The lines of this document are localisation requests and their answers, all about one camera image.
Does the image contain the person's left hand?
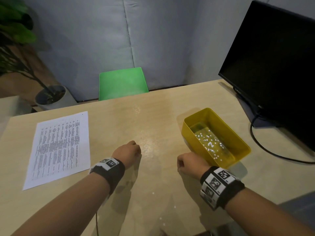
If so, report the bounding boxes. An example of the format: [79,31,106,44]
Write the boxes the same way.
[111,140,142,169]

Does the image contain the person's right hand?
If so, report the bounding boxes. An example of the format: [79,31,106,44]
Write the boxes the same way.
[177,152,212,180]

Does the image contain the yellow plastic bin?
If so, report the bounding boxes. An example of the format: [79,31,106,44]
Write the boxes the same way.
[181,107,251,169]

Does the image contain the white printed paper sheet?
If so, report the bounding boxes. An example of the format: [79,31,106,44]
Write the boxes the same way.
[22,111,91,191]

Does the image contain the person's right forearm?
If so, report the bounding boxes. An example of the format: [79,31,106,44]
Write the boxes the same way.
[225,188,315,236]

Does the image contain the person's left forearm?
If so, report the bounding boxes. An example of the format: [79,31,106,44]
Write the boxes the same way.
[11,173,110,236]

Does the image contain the black wristband single marker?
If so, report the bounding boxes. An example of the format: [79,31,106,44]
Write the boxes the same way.
[89,157,125,194]

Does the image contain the black wristband several markers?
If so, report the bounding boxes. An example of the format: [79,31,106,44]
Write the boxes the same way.
[199,166,245,210]

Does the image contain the green stool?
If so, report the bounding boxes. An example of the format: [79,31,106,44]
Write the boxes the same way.
[98,67,150,101]

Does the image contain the beige armchair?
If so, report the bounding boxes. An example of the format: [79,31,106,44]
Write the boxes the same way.
[0,95,32,138]

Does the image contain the black monitor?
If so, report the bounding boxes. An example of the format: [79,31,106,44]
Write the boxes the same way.
[218,0,315,153]

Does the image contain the green potted plant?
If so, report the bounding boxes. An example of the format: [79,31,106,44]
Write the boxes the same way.
[0,0,78,111]

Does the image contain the black monitor cable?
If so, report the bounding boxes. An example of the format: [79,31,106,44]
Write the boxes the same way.
[250,115,315,165]

